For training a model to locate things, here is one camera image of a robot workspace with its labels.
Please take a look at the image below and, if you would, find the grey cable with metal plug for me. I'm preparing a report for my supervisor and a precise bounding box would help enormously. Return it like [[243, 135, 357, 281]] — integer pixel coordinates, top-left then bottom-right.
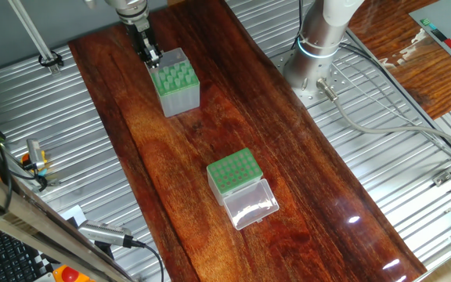
[[315, 77, 451, 154]]

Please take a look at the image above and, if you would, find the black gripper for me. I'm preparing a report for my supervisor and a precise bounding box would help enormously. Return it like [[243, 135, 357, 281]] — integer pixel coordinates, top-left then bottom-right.
[[125, 21, 163, 68]]

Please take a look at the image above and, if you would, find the aluminium corner bracket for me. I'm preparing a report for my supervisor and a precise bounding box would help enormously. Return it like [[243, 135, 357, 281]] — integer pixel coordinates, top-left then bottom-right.
[[432, 171, 451, 187]]

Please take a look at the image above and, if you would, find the black cable loop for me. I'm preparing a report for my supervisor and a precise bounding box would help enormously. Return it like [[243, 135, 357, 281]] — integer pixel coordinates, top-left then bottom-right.
[[38, 50, 65, 68]]

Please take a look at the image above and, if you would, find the orange yellow plastic object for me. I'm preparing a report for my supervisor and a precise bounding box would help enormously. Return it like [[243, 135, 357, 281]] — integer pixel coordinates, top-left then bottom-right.
[[20, 150, 49, 177]]

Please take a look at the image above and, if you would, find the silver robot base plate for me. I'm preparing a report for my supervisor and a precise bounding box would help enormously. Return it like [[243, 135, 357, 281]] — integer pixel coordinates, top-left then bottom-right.
[[270, 46, 358, 109]]

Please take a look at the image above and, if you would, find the white paper sheet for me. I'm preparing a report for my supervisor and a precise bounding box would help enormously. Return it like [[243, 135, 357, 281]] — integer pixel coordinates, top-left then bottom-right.
[[60, 204, 88, 228]]

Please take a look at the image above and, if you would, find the black camera cable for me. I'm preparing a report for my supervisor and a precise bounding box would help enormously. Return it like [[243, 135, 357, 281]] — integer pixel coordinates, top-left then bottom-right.
[[131, 239, 166, 282]]

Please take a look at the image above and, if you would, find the low green rack tip box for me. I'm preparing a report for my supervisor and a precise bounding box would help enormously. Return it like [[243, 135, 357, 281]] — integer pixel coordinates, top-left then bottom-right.
[[206, 147, 280, 231]]

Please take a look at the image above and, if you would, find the red emergency stop button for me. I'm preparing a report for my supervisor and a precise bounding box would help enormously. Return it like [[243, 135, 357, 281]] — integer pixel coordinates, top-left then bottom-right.
[[60, 266, 81, 282]]

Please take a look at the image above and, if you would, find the yellow button box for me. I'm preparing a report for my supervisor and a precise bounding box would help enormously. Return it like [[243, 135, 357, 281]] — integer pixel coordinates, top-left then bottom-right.
[[52, 264, 96, 282]]

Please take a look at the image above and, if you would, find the black camera stand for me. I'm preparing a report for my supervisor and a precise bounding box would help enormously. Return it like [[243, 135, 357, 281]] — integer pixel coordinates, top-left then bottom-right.
[[94, 240, 115, 262]]

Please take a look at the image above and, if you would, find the aluminium pole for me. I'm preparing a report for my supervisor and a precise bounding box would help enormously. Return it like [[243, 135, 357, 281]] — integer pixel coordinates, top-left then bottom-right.
[[7, 0, 61, 76]]

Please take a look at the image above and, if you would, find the thin black cable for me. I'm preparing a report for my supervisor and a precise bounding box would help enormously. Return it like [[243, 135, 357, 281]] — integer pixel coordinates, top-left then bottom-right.
[[338, 42, 451, 161]]

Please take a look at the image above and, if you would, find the glossy brown wooden board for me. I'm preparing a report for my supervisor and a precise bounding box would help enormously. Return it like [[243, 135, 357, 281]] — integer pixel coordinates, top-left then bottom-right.
[[67, 0, 428, 282]]

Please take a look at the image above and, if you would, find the small silver camera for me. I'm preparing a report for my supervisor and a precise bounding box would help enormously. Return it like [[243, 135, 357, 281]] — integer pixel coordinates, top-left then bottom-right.
[[27, 139, 46, 172]]

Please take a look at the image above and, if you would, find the tall translucent green tip box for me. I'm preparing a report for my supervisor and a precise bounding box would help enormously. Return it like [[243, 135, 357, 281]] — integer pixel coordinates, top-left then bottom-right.
[[148, 47, 201, 118]]

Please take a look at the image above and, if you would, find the scuffed brown wooden board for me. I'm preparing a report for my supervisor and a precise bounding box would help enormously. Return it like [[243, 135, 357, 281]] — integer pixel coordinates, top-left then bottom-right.
[[346, 0, 451, 121]]

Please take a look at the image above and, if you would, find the long silver depth camera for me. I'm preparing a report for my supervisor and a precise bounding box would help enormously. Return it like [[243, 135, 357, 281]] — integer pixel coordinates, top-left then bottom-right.
[[77, 219, 135, 248]]

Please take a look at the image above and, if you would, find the steel frame bar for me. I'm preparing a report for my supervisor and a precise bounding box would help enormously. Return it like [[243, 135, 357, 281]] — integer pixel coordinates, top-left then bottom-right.
[[0, 154, 136, 282]]

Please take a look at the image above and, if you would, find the black keyboard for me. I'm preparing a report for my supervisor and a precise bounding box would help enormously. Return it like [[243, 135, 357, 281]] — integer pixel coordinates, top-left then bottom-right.
[[0, 222, 54, 282]]

